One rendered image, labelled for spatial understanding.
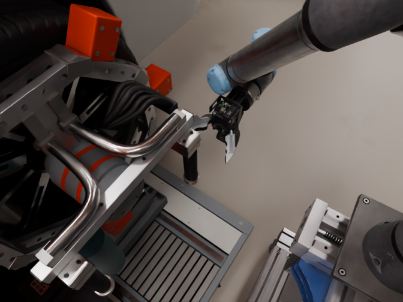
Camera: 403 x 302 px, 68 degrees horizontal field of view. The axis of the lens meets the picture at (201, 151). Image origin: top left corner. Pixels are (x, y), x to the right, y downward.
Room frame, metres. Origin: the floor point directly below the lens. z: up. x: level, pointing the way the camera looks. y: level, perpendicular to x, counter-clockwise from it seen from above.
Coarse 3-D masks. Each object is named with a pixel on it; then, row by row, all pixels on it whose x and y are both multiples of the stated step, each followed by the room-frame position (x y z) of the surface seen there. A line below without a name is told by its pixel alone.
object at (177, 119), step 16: (64, 112) 0.38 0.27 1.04; (176, 112) 0.41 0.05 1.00; (64, 128) 0.36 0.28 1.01; (80, 128) 0.36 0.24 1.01; (160, 128) 0.36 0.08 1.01; (176, 128) 0.38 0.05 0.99; (96, 144) 0.32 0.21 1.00; (112, 144) 0.32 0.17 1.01; (128, 144) 0.32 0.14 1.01; (144, 144) 0.32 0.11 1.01
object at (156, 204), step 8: (144, 184) 0.65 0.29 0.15; (152, 192) 0.59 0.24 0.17; (160, 192) 0.59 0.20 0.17; (160, 200) 0.56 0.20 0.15; (152, 208) 0.52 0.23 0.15; (160, 208) 0.53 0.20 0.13; (144, 216) 0.48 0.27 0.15; (152, 216) 0.48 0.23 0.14; (136, 224) 0.44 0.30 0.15; (144, 224) 0.43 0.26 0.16; (128, 232) 0.40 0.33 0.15; (136, 232) 0.39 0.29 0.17; (128, 240) 0.37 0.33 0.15; (136, 240) 0.38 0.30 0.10; (120, 248) 0.33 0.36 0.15; (128, 248) 0.34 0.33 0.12
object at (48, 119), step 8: (48, 104) 0.37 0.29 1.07; (40, 112) 0.35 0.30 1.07; (48, 112) 0.36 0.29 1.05; (40, 120) 0.35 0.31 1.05; (48, 120) 0.36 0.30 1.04; (56, 120) 0.37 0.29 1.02; (48, 128) 0.35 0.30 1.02; (56, 128) 0.36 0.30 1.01; (56, 136) 0.35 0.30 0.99; (64, 136) 0.36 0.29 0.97; (72, 136) 0.38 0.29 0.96; (64, 144) 0.36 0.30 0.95; (72, 144) 0.37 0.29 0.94
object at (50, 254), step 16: (32, 128) 0.32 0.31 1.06; (48, 144) 0.32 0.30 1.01; (64, 160) 0.28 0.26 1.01; (80, 176) 0.25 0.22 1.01; (96, 192) 0.22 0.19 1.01; (80, 208) 0.19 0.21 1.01; (96, 208) 0.19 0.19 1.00; (80, 224) 0.16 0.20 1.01; (64, 240) 0.13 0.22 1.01; (48, 256) 0.11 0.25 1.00
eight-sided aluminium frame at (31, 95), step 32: (32, 64) 0.42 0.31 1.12; (64, 64) 0.42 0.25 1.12; (96, 64) 0.47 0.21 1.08; (128, 64) 0.58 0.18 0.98; (0, 96) 0.35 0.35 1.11; (32, 96) 0.35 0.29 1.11; (0, 128) 0.29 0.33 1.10; (128, 160) 0.50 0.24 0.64; (64, 224) 0.28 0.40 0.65; (0, 256) 0.15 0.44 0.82; (32, 256) 0.17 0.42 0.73
